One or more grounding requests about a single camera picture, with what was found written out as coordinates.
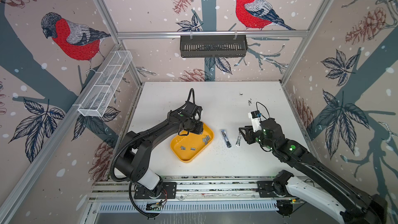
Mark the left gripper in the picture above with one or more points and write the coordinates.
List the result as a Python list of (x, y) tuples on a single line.
[(199, 129)]

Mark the staple strip in tray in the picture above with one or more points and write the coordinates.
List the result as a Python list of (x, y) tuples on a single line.
[(206, 139)]

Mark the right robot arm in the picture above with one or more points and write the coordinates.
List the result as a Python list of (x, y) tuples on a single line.
[(336, 197)]

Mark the black wall basket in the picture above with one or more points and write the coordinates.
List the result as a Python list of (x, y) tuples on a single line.
[(213, 46)]

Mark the yellow plastic tray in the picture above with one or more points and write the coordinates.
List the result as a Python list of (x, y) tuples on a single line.
[(186, 148)]

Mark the white wire mesh shelf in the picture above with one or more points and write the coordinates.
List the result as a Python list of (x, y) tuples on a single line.
[(100, 95)]

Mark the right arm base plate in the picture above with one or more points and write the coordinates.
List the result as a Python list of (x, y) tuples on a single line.
[(266, 189)]

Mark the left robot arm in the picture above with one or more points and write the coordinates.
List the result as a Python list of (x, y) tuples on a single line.
[(132, 158)]

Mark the aluminium mounting rail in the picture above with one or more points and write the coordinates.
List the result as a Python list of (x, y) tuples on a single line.
[(243, 188)]

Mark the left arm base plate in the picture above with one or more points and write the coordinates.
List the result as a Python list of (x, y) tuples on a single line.
[(163, 190)]

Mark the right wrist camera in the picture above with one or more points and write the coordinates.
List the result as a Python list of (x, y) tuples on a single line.
[(255, 118)]

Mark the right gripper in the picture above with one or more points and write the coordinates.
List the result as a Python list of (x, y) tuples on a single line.
[(248, 133)]

